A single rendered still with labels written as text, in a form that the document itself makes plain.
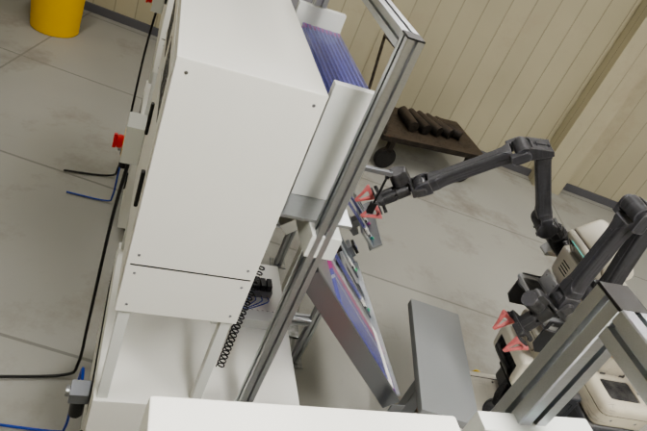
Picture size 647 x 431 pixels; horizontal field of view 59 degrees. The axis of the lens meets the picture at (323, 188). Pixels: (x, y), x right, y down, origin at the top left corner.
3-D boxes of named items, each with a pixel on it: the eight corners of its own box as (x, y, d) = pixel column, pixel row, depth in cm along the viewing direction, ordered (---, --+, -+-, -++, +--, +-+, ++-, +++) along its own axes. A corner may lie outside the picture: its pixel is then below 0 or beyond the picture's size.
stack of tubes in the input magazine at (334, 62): (311, 105, 197) (339, 33, 183) (340, 193, 156) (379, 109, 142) (276, 96, 193) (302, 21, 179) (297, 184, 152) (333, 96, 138)
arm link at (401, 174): (427, 195, 212) (426, 181, 218) (421, 172, 205) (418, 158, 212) (397, 203, 215) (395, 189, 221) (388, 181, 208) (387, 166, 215)
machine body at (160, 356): (238, 359, 274) (278, 266, 243) (247, 509, 218) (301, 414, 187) (94, 345, 252) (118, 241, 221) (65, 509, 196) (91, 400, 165)
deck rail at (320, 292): (381, 403, 195) (398, 396, 195) (382, 408, 194) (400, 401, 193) (297, 274, 153) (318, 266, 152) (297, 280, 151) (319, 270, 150)
